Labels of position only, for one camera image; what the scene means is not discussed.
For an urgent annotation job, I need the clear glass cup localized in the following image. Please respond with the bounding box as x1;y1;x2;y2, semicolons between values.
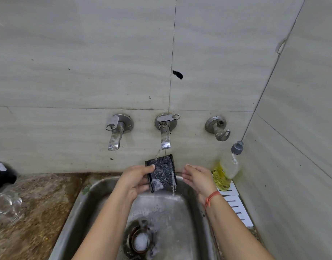
0;191;23;224

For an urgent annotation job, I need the dark speckled sponge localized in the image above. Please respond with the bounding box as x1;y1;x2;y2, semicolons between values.
145;154;178;193

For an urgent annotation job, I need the orange wrist thread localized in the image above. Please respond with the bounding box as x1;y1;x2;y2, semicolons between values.
204;191;222;212

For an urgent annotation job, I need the person's right hand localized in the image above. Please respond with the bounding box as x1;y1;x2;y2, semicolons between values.
181;164;219;206

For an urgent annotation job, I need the chrome wall tap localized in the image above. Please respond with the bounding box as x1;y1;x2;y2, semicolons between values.
105;114;134;151
154;113;181;150

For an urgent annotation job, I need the metal sink drain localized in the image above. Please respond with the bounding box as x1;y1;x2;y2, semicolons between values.
123;219;158;260

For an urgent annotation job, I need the person's right forearm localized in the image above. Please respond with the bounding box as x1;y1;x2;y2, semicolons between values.
205;195;276;260

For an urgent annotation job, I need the stainless steel sink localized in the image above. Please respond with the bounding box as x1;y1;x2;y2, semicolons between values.
48;174;220;260

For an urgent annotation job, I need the black dish rack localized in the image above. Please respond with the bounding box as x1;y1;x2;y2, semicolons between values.
0;159;17;195

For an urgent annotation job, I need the person's left forearm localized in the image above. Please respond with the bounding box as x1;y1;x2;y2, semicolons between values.
71;195;136;260

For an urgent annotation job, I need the yellow dish soap bottle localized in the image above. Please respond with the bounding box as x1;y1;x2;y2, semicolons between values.
212;141;244;191

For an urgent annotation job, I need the grey wall valve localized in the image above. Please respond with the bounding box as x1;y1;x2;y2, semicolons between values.
205;116;231;142

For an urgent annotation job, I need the person's left hand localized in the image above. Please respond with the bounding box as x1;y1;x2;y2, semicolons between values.
116;164;156;203

